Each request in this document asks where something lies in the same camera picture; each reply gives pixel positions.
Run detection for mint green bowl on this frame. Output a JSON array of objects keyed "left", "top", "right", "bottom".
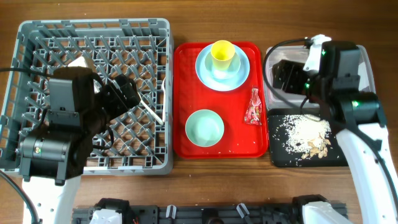
[{"left": 185, "top": 110, "right": 224, "bottom": 147}]

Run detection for red plastic tray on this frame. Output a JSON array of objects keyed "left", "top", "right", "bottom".
[{"left": 172, "top": 42, "right": 269, "bottom": 159}]

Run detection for rice and food scraps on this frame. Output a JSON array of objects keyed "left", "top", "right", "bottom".
[{"left": 271, "top": 114, "right": 331, "bottom": 160}]

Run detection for light blue plate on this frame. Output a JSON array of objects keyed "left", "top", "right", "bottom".
[{"left": 195, "top": 44, "right": 250, "bottom": 91}]

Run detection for black mounting rail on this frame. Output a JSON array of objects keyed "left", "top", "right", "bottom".
[{"left": 72, "top": 195, "right": 348, "bottom": 224}]

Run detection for clear plastic bin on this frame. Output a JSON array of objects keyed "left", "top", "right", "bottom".
[{"left": 264, "top": 45, "right": 376, "bottom": 111}]

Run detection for grey dishwasher rack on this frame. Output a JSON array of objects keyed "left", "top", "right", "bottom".
[{"left": 1, "top": 18, "right": 174, "bottom": 175}]

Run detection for white plastic spoon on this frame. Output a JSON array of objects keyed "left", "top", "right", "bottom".
[{"left": 139, "top": 78, "right": 167, "bottom": 125}]

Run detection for black waste tray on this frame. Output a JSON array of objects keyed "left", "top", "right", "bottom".
[{"left": 267, "top": 108, "right": 348, "bottom": 167}]

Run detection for yellow plastic cup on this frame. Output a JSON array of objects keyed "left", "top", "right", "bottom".
[{"left": 210, "top": 40, "right": 235, "bottom": 70}]

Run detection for red snack wrapper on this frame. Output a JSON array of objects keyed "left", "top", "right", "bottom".
[{"left": 244, "top": 87, "right": 262, "bottom": 126}]

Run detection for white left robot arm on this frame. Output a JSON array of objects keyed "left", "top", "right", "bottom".
[{"left": 20, "top": 72, "right": 139, "bottom": 223}]

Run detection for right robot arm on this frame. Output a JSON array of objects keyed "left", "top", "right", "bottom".
[{"left": 294, "top": 38, "right": 397, "bottom": 223}]

